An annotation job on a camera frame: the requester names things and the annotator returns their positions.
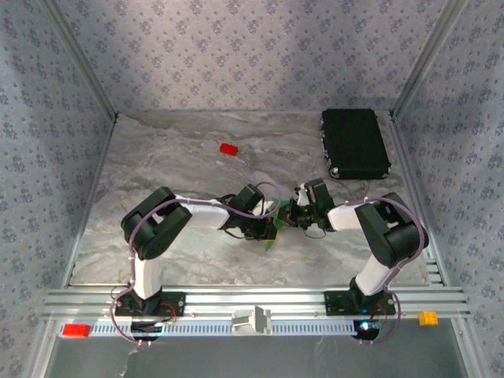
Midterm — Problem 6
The green paper sheet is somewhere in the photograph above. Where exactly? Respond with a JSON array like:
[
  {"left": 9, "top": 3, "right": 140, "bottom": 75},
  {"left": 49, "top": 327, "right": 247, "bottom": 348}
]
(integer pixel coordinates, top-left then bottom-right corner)
[{"left": 265, "top": 199, "right": 292, "bottom": 252}]

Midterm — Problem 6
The black hard case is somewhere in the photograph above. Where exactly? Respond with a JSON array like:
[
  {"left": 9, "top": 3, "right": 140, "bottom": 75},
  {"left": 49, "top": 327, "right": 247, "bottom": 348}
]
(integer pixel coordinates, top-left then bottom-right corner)
[{"left": 321, "top": 109, "right": 392, "bottom": 180}]

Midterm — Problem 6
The right controller board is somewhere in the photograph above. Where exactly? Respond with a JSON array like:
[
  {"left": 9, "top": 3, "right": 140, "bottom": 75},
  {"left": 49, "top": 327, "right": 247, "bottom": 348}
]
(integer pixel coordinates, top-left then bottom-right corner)
[{"left": 352, "top": 319, "right": 382, "bottom": 342}]

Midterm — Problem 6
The controller board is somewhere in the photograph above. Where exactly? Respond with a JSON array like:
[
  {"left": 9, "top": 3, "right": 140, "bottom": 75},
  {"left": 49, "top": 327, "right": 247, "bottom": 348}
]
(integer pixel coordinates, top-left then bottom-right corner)
[
  {"left": 129, "top": 321, "right": 165, "bottom": 342},
  {"left": 352, "top": 319, "right": 382, "bottom": 342}
]

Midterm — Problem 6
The left controller board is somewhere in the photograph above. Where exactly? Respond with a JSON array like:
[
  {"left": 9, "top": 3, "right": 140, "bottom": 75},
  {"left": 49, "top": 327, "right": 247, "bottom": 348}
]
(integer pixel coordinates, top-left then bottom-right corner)
[{"left": 129, "top": 321, "right": 165, "bottom": 342}]

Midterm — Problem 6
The large red toy brick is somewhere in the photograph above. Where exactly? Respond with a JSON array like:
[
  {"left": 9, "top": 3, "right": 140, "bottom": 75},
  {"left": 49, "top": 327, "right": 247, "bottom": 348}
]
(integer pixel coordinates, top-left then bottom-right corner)
[{"left": 61, "top": 323, "right": 92, "bottom": 338}]

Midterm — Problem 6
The aluminium mounting rail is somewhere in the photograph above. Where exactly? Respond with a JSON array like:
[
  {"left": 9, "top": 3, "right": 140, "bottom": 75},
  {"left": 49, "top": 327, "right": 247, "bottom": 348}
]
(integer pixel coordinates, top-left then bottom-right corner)
[{"left": 41, "top": 287, "right": 472, "bottom": 320}]

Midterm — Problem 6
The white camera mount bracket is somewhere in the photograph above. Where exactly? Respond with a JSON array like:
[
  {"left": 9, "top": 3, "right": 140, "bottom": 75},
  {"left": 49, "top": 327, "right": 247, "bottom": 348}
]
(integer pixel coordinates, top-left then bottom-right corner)
[{"left": 231, "top": 306, "right": 272, "bottom": 336}]

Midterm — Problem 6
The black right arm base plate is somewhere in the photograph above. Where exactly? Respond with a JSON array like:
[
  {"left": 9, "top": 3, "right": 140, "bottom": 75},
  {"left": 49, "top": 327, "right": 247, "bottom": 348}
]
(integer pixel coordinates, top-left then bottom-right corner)
[{"left": 324, "top": 291, "right": 396, "bottom": 317}]

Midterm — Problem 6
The aluminium table side rail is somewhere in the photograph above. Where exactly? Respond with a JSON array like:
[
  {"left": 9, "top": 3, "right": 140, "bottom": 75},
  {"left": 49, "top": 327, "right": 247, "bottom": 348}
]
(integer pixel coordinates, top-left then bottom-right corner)
[
  {"left": 391, "top": 113, "right": 450, "bottom": 287},
  {"left": 61, "top": 113, "right": 119, "bottom": 288}
]

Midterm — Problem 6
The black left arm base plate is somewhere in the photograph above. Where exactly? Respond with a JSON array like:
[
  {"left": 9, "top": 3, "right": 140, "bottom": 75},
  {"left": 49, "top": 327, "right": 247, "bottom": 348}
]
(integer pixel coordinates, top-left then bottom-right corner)
[{"left": 113, "top": 291, "right": 187, "bottom": 317}]

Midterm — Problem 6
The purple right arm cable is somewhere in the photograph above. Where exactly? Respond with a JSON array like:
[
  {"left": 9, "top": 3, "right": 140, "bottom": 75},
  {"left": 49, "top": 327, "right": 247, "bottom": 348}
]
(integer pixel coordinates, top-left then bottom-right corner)
[{"left": 314, "top": 179, "right": 430, "bottom": 346}]

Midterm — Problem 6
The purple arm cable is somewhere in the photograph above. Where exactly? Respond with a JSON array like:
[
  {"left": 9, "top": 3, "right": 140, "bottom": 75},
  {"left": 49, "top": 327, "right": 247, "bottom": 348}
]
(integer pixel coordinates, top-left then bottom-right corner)
[
  {"left": 314, "top": 179, "right": 430, "bottom": 346},
  {"left": 109, "top": 181, "right": 283, "bottom": 347}
]

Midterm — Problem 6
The white slotted cable duct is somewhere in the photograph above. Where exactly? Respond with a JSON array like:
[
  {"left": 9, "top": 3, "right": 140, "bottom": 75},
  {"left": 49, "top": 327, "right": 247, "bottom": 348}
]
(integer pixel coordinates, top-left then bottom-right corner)
[{"left": 58, "top": 319, "right": 381, "bottom": 338}]

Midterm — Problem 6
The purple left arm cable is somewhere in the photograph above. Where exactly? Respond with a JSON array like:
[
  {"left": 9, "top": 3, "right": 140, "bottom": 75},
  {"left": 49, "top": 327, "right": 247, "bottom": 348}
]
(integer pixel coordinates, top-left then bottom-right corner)
[{"left": 109, "top": 181, "right": 283, "bottom": 347}]

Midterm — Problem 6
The aluminium frame post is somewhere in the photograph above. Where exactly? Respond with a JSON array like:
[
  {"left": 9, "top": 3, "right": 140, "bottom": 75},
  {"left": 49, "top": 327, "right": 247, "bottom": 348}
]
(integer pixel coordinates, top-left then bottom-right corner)
[{"left": 391, "top": 0, "right": 472, "bottom": 119}]

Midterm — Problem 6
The aluminium frame leg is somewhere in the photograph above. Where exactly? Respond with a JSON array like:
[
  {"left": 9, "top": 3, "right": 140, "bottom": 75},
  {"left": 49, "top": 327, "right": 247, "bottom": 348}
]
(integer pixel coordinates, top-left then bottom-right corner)
[
  {"left": 451, "top": 317, "right": 484, "bottom": 378},
  {"left": 29, "top": 318, "right": 60, "bottom": 378}
]

